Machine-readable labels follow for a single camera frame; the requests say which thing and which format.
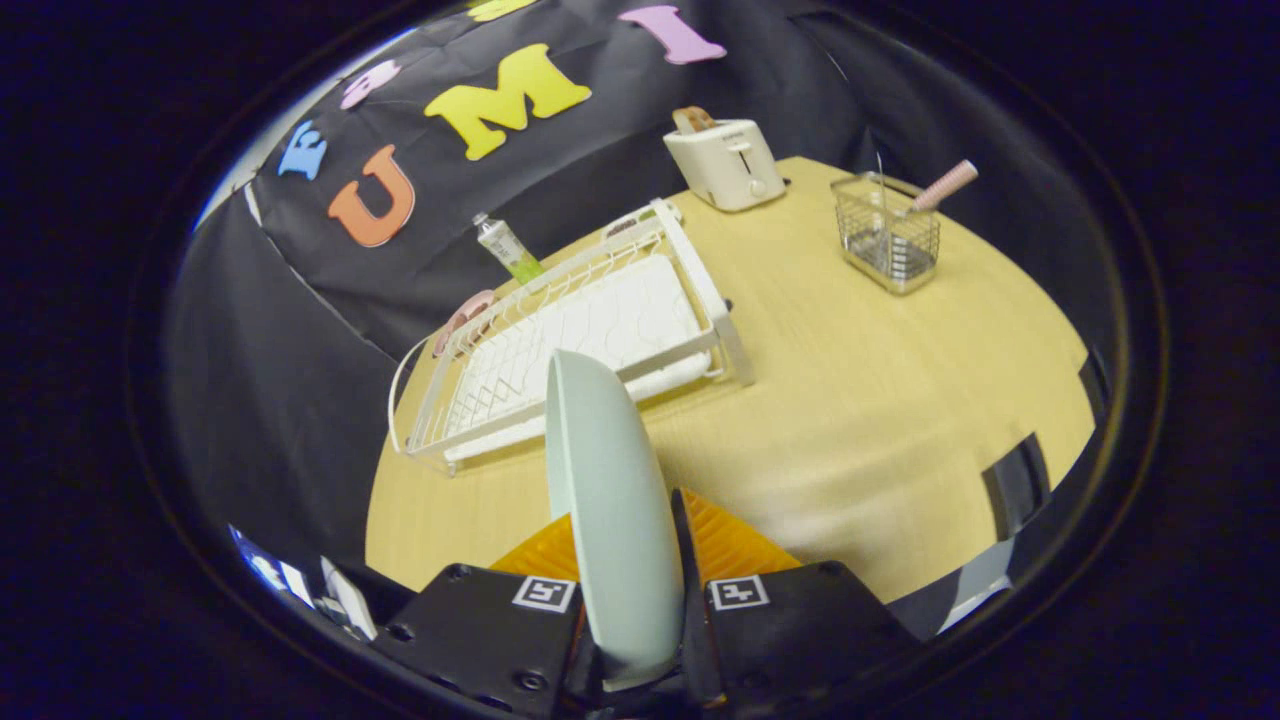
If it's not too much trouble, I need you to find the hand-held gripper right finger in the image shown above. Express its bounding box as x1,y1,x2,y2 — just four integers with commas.
670,487,923,713

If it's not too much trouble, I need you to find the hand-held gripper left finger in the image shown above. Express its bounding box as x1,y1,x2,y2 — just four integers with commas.
372,513,601,720

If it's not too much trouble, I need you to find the pale green plate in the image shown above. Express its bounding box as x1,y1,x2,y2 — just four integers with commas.
545,349,687,691

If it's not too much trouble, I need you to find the white wire dish rack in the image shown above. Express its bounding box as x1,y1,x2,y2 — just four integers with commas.
388,198,756,476

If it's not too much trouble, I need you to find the metal wire basket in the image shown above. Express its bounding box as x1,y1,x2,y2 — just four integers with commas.
831,172,942,296

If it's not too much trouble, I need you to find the pink striped handle spoon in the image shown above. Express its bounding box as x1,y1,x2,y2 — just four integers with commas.
893,160,980,219

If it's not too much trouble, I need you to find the pink plate with food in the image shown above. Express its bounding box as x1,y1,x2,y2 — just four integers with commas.
432,290,498,358

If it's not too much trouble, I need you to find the white divided sauce dish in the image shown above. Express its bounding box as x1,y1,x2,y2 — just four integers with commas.
603,205,686,239

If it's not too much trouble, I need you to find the white side table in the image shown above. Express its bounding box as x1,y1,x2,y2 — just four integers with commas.
318,555,381,641

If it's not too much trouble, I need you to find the white drain tray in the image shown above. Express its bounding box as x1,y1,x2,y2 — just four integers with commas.
445,253,713,463

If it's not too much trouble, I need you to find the green liquid clear bottle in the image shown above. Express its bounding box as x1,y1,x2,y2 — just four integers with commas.
473,212,546,284

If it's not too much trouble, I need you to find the cream toaster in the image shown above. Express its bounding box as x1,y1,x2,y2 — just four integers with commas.
663,118,788,213

